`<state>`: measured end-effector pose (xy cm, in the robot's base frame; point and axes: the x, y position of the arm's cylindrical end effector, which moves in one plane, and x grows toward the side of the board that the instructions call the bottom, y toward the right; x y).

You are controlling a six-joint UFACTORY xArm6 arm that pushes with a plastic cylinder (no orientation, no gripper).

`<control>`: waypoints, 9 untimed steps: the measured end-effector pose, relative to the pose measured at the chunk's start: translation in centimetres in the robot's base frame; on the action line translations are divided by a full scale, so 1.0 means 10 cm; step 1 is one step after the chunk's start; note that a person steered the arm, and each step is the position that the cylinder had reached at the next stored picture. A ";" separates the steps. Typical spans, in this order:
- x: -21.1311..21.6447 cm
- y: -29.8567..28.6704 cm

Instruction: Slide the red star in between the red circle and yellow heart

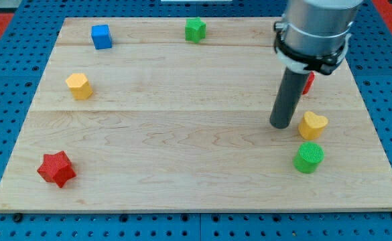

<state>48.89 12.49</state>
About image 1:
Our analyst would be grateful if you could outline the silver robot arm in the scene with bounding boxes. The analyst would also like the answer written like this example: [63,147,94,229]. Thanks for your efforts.
[273,0,363,75]

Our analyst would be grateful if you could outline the green star block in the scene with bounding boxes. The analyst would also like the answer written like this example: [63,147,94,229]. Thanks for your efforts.
[185,17,206,44]

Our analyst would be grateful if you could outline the yellow heart block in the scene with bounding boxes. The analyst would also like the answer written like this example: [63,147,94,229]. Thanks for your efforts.
[298,111,329,140]

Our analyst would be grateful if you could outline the green circle block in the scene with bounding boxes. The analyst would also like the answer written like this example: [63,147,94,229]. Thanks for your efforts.
[293,142,324,174]

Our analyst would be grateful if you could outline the red circle block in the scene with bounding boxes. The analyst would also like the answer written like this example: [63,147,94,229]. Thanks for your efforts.
[302,72,316,94]

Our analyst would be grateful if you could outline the red star block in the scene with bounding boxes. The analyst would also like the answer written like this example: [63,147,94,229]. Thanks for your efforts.
[37,151,76,188]

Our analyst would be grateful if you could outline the wooden board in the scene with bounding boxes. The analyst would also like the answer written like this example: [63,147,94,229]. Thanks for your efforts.
[0,17,392,214]

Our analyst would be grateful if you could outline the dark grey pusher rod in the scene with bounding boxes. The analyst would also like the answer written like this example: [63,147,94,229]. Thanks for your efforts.
[269,68,310,129]

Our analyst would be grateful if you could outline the yellow hexagon block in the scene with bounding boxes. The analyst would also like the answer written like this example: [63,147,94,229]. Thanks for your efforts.
[66,73,93,100]

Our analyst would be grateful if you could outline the blue cube block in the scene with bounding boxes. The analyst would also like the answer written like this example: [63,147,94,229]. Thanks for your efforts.
[91,25,113,50]

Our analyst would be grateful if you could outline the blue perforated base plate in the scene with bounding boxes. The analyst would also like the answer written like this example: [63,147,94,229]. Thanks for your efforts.
[0,0,392,240]

